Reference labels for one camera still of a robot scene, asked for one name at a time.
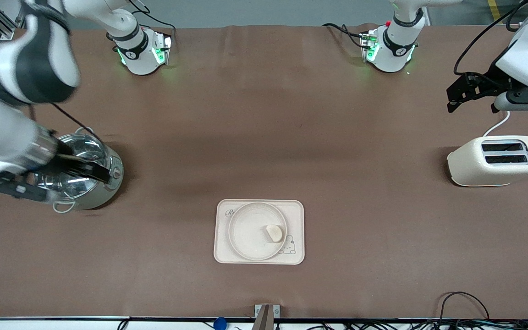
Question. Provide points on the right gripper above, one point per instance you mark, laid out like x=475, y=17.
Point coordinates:
x=65, y=161

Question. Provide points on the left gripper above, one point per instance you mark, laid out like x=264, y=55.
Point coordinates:
x=489, y=79

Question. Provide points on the round cream plate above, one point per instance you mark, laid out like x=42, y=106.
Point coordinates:
x=250, y=231

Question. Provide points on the small pale bun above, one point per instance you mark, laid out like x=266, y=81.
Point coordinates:
x=274, y=233

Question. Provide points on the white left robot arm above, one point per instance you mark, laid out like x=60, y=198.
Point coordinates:
x=392, y=55

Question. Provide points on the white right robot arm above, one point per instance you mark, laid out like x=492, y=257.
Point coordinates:
x=16, y=68

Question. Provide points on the cream rabbit print tray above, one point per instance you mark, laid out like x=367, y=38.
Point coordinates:
x=222, y=254

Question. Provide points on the glass pot lid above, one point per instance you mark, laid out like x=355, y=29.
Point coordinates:
x=76, y=184

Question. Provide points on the pale green electric pot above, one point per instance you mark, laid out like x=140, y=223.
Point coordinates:
x=103, y=195

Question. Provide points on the cream two-slot toaster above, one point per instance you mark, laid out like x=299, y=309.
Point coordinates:
x=484, y=172

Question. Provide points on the brown table mat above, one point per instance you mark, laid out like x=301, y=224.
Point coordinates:
x=154, y=256

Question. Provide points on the blue round knob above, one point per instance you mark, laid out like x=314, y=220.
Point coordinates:
x=219, y=324

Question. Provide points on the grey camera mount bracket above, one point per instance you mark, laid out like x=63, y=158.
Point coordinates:
x=266, y=316

